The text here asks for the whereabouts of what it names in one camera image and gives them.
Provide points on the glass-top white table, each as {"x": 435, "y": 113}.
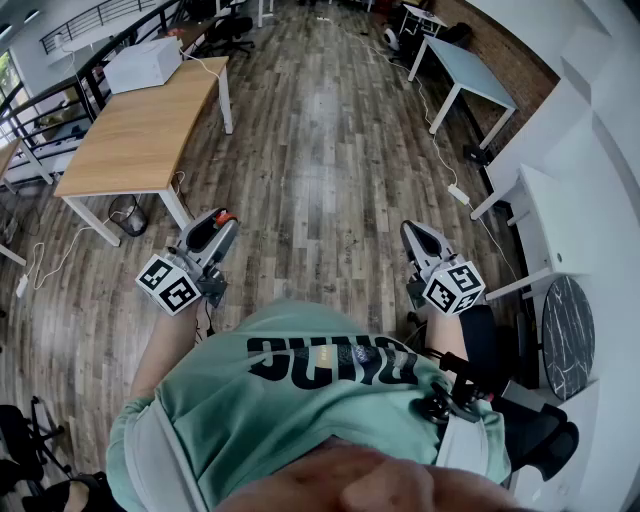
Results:
{"x": 470, "y": 75}

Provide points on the white fan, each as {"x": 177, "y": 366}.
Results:
{"x": 391, "y": 39}

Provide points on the person's right forearm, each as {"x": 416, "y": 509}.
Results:
{"x": 445, "y": 335}

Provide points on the small wooden table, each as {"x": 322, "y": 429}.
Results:
{"x": 7, "y": 155}

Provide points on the grey-top white table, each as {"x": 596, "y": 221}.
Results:
{"x": 265, "y": 12}

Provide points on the white power adapter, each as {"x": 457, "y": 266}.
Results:
{"x": 22, "y": 286}

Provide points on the person's face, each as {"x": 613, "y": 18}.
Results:
{"x": 350, "y": 480}

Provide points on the black bag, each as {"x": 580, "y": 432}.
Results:
{"x": 457, "y": 35}

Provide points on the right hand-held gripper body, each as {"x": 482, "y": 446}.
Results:
{"x": 452, "y": 290}

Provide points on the person's left forearm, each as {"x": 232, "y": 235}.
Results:
{"x": 165, "y": 340}

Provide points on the black metal railing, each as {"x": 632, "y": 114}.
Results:
{"x": 96, "y": 97}

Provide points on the small white table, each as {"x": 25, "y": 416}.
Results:
{"x": 425, "y": 14}

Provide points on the black floor box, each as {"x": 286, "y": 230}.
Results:
{"x": 475, "y": 154}

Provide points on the black office chair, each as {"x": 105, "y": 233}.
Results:
{"x": 545, "y": 440}
{"x": 232, "y": 30}
{"x": 15, "y": 435}

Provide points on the white power strip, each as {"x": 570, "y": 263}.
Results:
{"x": 459, "y": 194}

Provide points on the black clamp mount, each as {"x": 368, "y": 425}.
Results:
{"x": 440, "y": 405}

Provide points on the round black marble table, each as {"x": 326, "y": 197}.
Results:
{"x": 567, "y": 335}

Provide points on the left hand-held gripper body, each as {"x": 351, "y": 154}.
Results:
{"x": 170, "y": 292}

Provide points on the white box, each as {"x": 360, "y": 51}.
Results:
{"x": 142, "y": 62}

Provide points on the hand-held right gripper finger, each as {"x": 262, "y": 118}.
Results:
{"x": 412, "y": 245}
{"x": 440, "y": 250}

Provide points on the black device box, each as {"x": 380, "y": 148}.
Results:
{"x": 480, "y": 340}

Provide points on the person's green T-shirt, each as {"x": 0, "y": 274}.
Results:
{"x": 300, "y": 410}

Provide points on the white desk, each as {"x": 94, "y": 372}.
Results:
{"x": 555, "y": 220}

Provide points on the light wooden table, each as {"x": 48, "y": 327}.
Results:
{"x": 135, "y": 140}

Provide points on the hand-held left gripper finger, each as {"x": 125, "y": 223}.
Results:
{"x": 226, "y": 242}
{"x": 192, "y": 235}

